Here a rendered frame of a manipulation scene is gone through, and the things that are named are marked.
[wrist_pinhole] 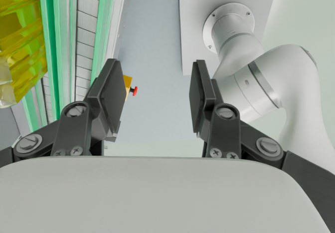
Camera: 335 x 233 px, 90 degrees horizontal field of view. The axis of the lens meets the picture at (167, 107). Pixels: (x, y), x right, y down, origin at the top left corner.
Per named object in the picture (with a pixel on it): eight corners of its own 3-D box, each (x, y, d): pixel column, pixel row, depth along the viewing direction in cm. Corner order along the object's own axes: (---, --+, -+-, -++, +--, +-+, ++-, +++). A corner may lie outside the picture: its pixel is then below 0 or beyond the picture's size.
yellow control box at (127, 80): (115, 70, 64) (110, 82, 58) (134, 77, 65) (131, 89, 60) (111, 84, 68) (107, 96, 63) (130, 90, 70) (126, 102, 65)
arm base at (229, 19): (260, 0, 57) (284, 18, 44) (246, 53, 71) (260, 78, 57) (204, 3, 59) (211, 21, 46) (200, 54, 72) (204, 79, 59)
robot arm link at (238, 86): (267, 52, 51) (309, 108, 34) (216, 87, 61) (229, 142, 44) (246, 23, 46) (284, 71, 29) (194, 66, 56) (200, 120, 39)
